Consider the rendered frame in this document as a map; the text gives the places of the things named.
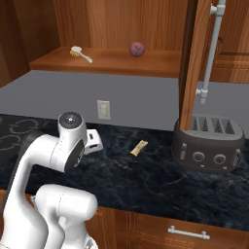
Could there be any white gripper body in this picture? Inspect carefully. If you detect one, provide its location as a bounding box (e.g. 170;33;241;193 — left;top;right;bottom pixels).
84;139;104;157

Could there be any wooden base cabinet door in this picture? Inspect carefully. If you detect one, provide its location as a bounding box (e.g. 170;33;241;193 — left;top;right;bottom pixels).
85;205;117;249

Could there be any white dish brush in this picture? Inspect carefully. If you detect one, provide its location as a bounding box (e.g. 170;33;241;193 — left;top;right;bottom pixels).
70;46;94;64

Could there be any purple round sponge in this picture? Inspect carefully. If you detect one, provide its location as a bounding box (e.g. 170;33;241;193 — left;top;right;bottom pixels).
129;41;146;58

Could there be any open wooden cabinet door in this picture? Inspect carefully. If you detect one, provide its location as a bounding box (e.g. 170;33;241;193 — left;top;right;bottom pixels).
0;0;31;89
178;0;212;131

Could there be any closed wooden cabinet door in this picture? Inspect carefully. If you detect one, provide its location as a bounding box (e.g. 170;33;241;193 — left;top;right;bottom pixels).
203;0;249;85

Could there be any tan wrapped snack bar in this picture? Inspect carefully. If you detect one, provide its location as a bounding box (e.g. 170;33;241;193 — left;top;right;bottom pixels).
129;139;150;158

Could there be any black hob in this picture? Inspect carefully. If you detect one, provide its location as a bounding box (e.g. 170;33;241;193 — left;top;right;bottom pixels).
0;114;47;169

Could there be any wooden drawer front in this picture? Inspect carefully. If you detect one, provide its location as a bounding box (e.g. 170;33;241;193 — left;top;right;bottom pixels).
114;209;249;249

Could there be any dark grey four-slot toaster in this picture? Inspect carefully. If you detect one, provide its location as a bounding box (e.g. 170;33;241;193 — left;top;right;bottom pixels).
170;114;246;174

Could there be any beige wall outlet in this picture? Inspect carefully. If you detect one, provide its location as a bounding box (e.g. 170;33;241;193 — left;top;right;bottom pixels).
96;99;112;121

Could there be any wooden wall cabinet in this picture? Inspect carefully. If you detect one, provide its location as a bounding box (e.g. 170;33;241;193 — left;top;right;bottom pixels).
13;0;190;79

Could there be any white drawer handle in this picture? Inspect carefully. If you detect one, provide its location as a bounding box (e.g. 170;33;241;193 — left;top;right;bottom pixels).
167;225;211;241

